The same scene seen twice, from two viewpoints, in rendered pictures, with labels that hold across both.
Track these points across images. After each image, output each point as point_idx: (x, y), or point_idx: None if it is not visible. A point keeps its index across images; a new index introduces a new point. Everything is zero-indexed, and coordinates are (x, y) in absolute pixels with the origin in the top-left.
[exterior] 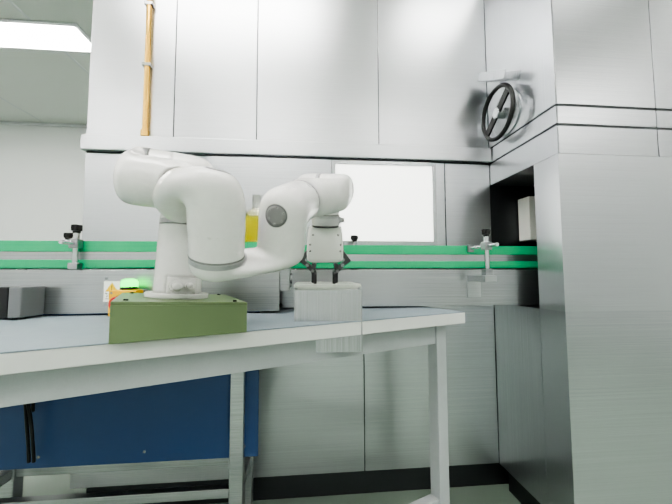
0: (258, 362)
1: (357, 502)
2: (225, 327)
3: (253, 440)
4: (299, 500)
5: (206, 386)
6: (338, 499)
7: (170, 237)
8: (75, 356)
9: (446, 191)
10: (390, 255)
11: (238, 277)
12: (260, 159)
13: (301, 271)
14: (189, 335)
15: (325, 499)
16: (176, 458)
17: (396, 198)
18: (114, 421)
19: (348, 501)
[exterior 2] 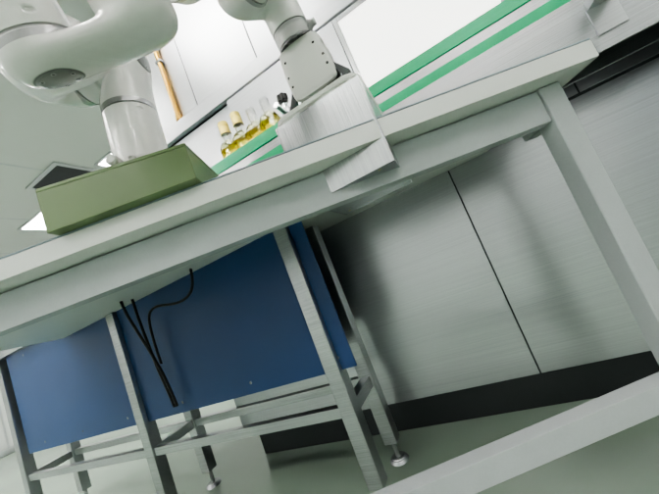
0: (252, 224)
1: (546, 417)
2: (167, 179)
3: (344, 348)
4: (462, 423)
5: (277, 303)
6: (516, 416)
7: (108, 123)
8: (31, 257)
9: None
10: (434, 61)
11: (53, 49)
12: (265, 73)
13: None
14: (126, 201)
15: (497, 419)
16: (278, 383)
17: (429, 5)
18: (219, 359)
19: (532, 417)
